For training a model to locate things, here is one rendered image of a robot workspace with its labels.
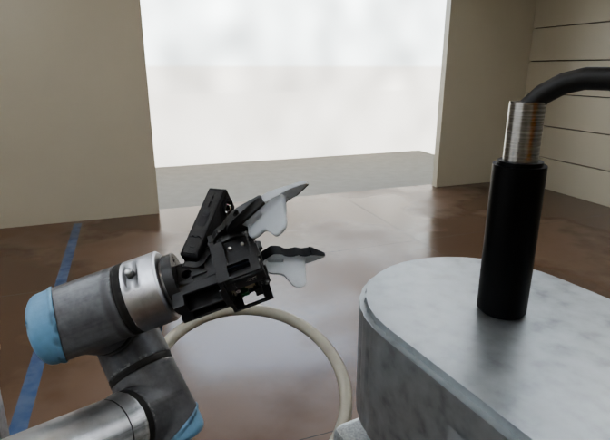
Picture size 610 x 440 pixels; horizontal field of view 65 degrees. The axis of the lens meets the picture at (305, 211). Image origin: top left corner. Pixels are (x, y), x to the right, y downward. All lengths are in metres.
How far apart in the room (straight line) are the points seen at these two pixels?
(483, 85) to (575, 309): 8.05
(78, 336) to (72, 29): 6.04
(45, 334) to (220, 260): 0.21
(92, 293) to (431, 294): 0.38
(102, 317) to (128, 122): 6.00
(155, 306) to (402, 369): 0.31
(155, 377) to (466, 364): 0.45
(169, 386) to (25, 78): 6.06
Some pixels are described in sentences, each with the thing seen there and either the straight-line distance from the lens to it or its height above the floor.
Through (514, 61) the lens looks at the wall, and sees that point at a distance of 8.85.
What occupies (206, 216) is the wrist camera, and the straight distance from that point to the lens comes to 0.63.
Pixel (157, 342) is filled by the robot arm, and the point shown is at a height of 1.52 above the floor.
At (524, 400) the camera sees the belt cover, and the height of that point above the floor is 1.69.
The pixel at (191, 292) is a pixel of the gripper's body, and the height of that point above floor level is 1.64.
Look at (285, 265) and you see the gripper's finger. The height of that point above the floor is 1.64.
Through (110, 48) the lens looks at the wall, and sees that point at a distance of 6.53.
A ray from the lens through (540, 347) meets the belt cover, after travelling 0.41.
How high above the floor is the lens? 1.89
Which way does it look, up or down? 17 degrees down
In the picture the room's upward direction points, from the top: straight up
